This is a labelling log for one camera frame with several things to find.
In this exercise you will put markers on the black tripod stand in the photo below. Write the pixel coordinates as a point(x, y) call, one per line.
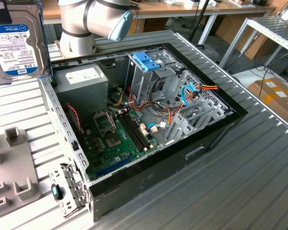
point(199, 16)

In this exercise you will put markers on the brown cardboard sheet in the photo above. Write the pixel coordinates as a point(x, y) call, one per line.
point(232, 26)

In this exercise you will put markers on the wooden desk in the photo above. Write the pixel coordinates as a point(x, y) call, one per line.
point(230, 9)

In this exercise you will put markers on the green motherboard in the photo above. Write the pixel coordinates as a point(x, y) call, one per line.
point(124, 153)

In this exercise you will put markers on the metal expansion card bracket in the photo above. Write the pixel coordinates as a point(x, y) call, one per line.
point(72, 189)

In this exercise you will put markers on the black open PC case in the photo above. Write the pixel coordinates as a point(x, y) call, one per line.
point(158, 172)

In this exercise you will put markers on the black case fan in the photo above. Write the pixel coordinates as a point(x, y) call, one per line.
point(73, 119)

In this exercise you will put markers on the grey parts rack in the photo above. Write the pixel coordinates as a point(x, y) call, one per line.
point(12, 163)

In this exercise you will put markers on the hard disk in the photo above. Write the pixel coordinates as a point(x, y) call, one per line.
point(14, 48)

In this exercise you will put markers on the metal disk bay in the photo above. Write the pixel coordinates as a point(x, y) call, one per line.
point(184, 128)

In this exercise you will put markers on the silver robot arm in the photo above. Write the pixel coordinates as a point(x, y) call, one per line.
point(76, 24)

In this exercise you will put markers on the metal drive cage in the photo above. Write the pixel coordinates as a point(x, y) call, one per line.
point(144, 83)

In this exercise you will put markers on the grey power supply unit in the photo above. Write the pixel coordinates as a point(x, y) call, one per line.
point(81, 95)

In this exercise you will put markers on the black RAM slot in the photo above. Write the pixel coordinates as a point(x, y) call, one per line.
point(135, 131)
point(138, 130)
point(130, 133)

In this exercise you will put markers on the thin metal locking lever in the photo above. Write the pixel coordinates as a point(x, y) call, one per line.
point(113, 123)

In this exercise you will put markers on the blue plastic drive latch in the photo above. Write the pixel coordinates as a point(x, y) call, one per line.
point(144, 62)

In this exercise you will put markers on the blue expansion slot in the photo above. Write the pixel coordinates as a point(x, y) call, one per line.
point(114, 166)

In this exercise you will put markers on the cardboard box with labels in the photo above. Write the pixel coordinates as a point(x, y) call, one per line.
point(273, 100)

